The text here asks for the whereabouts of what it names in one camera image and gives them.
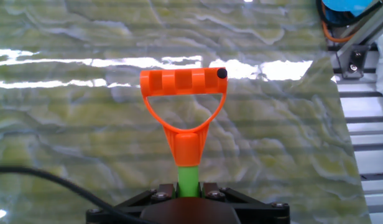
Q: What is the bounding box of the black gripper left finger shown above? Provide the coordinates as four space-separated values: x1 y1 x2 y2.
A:
85 182 180 224

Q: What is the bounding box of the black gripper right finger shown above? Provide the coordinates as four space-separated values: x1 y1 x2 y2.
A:
199 182 290 224

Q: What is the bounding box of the orange green toy shovel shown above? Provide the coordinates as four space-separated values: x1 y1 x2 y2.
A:
139 67 228 198

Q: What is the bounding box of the blue plastic object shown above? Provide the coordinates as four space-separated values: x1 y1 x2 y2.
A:
321 0 375 17

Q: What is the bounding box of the green marble pattern mat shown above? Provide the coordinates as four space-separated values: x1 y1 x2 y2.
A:
0 0 373 224

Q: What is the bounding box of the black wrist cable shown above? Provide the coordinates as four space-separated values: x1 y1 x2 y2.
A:
0 166 158 224

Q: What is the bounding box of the small dark metal bracket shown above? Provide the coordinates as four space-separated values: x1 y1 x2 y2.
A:
341 45 371 80

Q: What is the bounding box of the orange cable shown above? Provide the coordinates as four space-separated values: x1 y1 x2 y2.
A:
320 4 356 44

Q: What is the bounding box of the aluminium profile post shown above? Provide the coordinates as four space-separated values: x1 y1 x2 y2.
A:
333 0 383 75

